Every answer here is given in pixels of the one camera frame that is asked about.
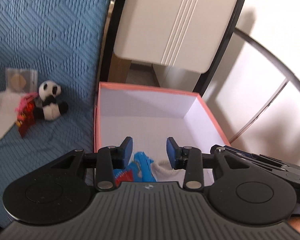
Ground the blue red plastic bag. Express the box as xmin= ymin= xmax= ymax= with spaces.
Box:
xmin=114 ymin=152 xmax=156 ymax=187

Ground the pink cardboard box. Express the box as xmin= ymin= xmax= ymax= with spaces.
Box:
xmin=94 ymin=82 xmax=230 ymax=185

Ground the blue textured sofa cover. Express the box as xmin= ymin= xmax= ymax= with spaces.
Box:
xmin=0 ymin=0 xmax=110 ymax=227

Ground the panda plush toy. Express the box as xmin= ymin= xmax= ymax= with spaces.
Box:
xmin=33 ymin=80 xmax=69 ymax=121

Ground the pink yellow plush toy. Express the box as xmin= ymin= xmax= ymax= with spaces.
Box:
xmin=15 ymin=92 xmax=39 ymax=113

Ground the white paper towel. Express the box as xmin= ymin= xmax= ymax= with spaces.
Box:
xmin=0 ymin=90 xmax=25 ymax=139

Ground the clear bag with beige puff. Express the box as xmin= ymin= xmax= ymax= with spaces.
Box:
xmin=6 ymin=68 xmax=38 ymax=93

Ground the beige plastic cabinet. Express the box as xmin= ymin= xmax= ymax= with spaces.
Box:
xmin=113 ymin=0 xmax=242 ymax=74

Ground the red foil packet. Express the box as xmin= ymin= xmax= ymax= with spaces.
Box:
xmin=15 ymin=101 xmax=36 ymax=138

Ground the black curved metal frame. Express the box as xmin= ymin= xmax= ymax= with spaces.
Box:
xmin=192 ymin=0 xmax=300 ymax=100

